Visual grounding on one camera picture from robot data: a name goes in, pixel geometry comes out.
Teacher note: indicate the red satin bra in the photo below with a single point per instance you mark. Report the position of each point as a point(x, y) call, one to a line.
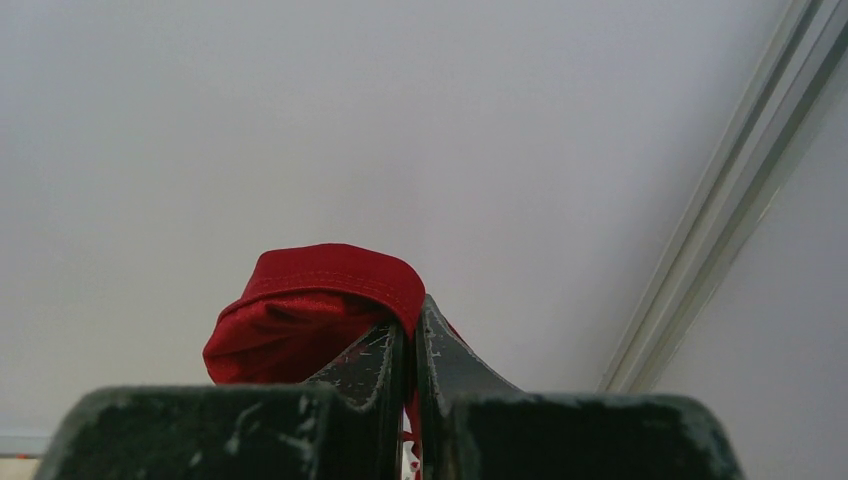
point(303, 306)

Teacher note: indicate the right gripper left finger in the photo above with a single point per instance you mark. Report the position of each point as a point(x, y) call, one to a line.
point(344, 422)

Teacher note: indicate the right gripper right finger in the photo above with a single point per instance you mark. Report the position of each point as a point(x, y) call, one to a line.
point(474, 424)

